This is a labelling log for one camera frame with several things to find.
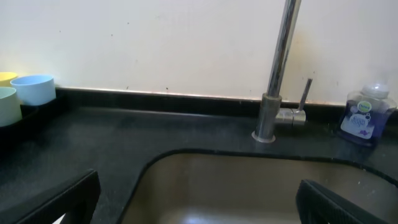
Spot steel sink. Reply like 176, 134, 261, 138
119, 149, 398, 224

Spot blue cup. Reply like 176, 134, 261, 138
10, 74, 57, 107

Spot yellow cup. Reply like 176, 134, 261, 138
0, 72, 19, 88

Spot steel tap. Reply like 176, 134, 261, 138
251, 0, 313, 144

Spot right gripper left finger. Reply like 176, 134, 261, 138
0, 169, 102, 224

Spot green cup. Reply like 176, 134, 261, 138
0, 86, 24, 128

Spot black tray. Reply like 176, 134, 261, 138
0, 93, 65, 147

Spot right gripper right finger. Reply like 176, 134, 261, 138
295, 179, 396, 224

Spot blue soap bottle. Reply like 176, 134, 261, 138
336, 81, 398, 147

